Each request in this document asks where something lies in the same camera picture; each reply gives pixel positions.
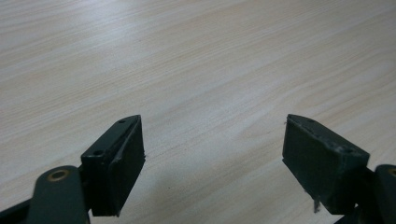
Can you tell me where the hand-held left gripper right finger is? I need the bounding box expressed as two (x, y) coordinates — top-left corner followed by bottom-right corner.
(281, 113), (371, 217)

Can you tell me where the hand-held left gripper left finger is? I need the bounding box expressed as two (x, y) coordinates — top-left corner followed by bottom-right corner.
(79, 114), (147, 217)

